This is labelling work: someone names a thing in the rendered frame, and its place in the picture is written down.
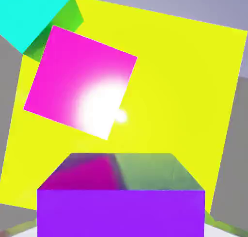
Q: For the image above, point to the small cyan cube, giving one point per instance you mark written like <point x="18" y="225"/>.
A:
<point x="25" y="14"/>

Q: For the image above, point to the small magenta cube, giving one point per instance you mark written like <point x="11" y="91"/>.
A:
<point x="73" y="70"/>

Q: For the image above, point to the small purple cube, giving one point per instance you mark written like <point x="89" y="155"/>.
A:
<point x="120" y="213"/>

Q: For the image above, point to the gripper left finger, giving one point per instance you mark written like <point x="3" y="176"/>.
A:
<point x="28" y="232"/>

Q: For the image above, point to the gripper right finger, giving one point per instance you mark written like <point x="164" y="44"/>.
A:
<point x="215" y="231"/>

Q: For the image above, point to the large yellow box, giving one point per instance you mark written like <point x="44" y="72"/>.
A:
<point x="174" y="89"/>

